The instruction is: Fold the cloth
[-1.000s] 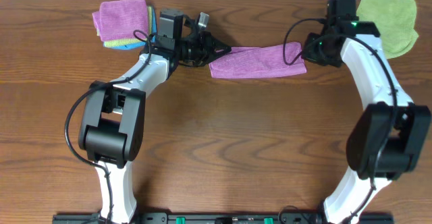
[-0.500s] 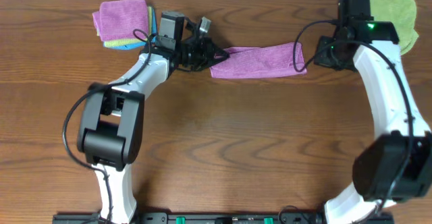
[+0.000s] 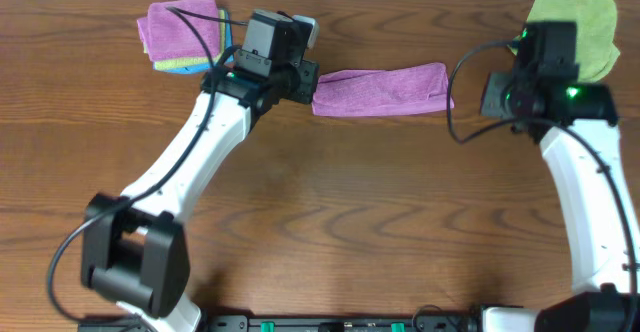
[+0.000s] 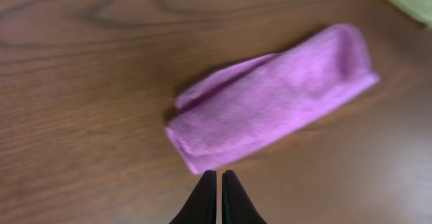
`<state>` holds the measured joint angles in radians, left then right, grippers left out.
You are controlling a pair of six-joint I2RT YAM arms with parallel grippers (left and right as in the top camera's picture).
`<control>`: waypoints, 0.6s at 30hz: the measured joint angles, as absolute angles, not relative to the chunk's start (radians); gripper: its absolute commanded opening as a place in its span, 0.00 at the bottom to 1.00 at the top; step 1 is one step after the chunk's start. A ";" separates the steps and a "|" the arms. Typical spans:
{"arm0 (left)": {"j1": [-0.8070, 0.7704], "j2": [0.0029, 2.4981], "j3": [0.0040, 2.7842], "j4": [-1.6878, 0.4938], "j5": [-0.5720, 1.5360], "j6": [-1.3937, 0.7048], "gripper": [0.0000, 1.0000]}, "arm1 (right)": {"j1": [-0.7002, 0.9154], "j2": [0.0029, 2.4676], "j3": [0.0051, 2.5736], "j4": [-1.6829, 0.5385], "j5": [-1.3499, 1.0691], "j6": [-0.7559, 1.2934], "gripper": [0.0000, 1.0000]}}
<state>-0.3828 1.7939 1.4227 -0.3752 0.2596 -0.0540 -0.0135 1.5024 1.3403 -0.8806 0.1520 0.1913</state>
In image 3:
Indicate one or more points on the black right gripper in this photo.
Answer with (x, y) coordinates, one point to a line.
(494, 84)

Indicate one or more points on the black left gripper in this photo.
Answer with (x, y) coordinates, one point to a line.
(306, 73)

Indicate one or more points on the purple microfiber cloth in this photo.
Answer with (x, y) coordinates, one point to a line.
(382, 93)

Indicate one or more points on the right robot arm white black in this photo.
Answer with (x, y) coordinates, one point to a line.
(576, 127)

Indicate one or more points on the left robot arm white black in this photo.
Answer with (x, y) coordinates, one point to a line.
(134, 250)

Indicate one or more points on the folded blue cloth in stack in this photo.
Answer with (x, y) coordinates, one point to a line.
(216, 35)

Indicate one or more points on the green microfiber cloth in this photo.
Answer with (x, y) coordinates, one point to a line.
(596, 22)

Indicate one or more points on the folded yellow-green cloth in stack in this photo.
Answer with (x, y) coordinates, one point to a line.
(173, 47)

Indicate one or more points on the folded purple cloth on stack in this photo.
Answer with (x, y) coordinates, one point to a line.
(165, 36)

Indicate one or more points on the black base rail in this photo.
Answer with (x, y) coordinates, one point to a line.
(431, 322)

